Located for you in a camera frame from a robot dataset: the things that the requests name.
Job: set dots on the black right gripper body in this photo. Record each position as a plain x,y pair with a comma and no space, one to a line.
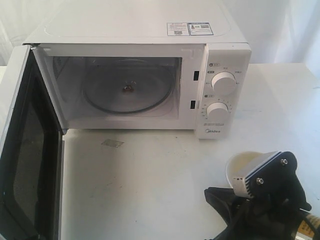
274,218

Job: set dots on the clear tape patch on table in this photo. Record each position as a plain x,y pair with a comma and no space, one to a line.
112,143

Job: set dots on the upper white control knob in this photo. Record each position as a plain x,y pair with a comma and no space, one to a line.
223,83

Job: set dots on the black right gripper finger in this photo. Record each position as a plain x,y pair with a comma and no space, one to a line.
230,207

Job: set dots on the white microwave body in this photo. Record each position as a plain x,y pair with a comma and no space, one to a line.
82,34

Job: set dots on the beige bowl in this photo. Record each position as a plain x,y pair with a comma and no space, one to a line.
247,160

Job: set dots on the lower white control knob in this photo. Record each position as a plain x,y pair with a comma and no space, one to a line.
217,112

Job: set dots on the blue white warning sticker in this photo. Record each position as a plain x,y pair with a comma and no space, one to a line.
189,29

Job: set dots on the white control knob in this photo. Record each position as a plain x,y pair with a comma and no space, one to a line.
217,112
223,83

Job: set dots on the white microwave door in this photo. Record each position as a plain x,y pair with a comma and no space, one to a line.
31,153

